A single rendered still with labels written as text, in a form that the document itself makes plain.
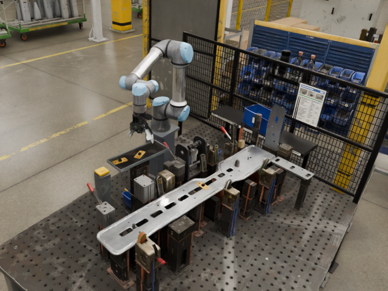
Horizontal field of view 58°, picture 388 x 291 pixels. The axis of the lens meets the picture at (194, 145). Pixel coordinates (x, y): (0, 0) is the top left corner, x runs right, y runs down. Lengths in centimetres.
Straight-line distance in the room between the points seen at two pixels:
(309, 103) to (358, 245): 151
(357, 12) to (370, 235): 588
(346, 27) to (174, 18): 497
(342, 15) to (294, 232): 691
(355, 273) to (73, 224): 229
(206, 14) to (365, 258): 311
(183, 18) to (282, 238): 316
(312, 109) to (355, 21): 615
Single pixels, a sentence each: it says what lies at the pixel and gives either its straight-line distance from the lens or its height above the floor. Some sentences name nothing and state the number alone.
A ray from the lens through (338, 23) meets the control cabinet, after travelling 886.
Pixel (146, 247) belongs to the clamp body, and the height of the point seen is 106.
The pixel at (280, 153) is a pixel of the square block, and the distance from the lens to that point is 260.
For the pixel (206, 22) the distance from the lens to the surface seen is 448.
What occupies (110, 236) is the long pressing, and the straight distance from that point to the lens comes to 185.
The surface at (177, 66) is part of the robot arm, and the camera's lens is 224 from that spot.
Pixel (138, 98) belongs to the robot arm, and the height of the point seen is 155.
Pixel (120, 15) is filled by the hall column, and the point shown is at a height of 44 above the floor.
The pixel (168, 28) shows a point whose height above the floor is 125.
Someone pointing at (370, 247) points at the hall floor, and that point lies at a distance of 367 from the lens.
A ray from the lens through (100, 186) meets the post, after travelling 203.
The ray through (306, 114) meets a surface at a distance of 276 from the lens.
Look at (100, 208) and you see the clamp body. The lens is 192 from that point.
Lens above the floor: 231
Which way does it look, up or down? 31 degrees down
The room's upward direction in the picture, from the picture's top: 5 degrees clockwise
